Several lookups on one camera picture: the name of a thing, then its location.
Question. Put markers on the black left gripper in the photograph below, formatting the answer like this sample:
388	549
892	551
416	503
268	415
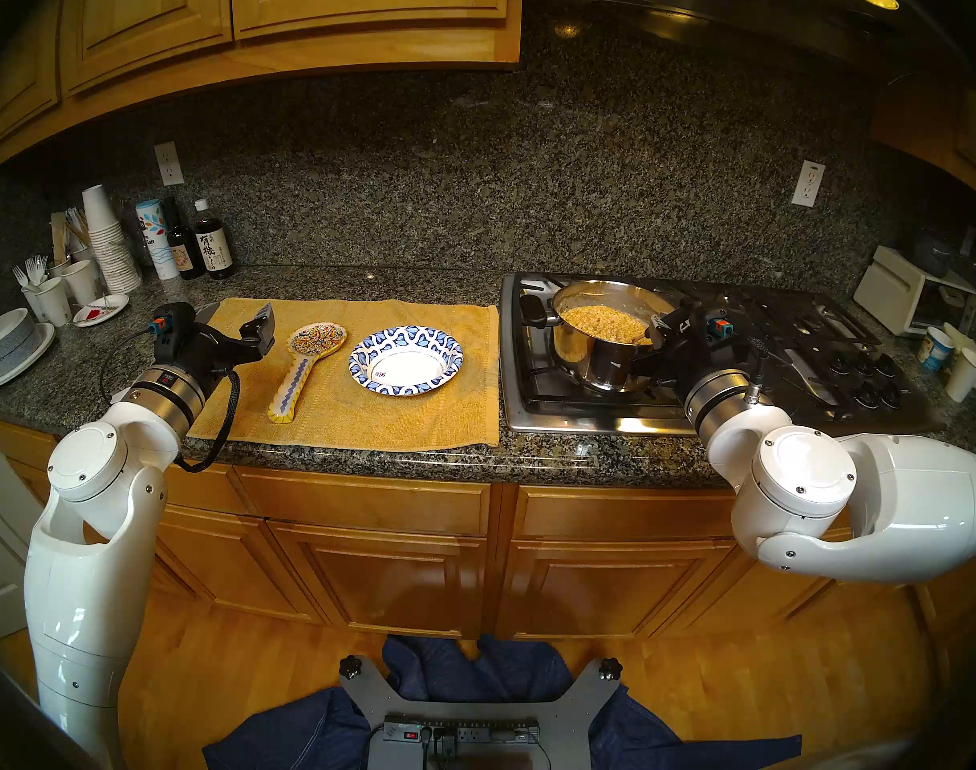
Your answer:
191	347

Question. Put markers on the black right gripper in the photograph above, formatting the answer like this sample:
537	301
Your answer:
708	351

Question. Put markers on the blue white paper bowl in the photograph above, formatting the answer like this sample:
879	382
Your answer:
407	367

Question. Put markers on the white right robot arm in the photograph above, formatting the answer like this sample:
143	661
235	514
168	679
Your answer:
921	504

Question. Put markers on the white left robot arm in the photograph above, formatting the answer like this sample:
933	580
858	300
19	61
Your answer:
87	584

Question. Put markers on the cooked oatmeal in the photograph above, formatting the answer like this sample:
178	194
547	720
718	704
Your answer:
604	325

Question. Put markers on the colourful ceramic spoon rest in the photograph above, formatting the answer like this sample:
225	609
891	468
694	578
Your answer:
315	342

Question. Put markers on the grey speckled bowl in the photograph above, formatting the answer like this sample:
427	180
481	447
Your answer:
6	339

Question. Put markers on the stainless steel saucepan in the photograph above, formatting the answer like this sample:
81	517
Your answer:
608	367

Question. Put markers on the soy sauce bottle white cap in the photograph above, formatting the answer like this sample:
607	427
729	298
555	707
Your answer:
213	251

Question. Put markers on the dark bottle brown label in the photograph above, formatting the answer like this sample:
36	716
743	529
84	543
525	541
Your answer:
184	257

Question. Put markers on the white salt canister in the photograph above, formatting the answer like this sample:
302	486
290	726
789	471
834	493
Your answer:
157	243

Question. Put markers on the small white saucer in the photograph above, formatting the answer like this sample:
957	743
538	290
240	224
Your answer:
103	310

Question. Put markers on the stack of white paper cups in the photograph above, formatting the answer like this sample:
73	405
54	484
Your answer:
107	239

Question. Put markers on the black gas stovetop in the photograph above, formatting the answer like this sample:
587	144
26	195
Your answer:
528	395

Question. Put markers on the white paper cup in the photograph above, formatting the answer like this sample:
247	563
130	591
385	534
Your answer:
963	375
53	303
80	283

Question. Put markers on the yellow terry towel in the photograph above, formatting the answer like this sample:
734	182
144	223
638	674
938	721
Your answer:
391	415

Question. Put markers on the wooden chopsticks bundle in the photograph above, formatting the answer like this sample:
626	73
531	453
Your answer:
64	231

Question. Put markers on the white plastic fork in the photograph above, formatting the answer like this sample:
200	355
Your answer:
37	268
20	277

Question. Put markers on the white toaster oven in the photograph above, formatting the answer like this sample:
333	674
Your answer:
889	291

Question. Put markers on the printed paper cup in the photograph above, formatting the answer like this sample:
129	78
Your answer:
935	350

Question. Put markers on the dark grey kettle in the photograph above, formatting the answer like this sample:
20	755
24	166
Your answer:
931	255

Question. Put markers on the wooden base cabinets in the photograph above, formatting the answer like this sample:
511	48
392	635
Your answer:
375	568

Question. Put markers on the dark range hood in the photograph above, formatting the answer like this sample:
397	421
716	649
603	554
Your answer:
696	6

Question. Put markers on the blue denim cloth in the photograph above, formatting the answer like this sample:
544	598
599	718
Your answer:
472	664

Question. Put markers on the grey power strip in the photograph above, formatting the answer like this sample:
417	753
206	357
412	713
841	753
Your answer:
488	731

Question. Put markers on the white wall outlet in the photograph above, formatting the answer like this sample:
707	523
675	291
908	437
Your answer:
809	184
169	164

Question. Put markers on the light wooden wall cabinet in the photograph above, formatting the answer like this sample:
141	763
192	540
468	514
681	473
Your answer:
295	6

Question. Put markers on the dark wooden wall cabinet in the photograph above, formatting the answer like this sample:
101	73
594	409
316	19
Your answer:
961	135

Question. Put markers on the grey robot base frame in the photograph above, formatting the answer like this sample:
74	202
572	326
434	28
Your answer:
568	720

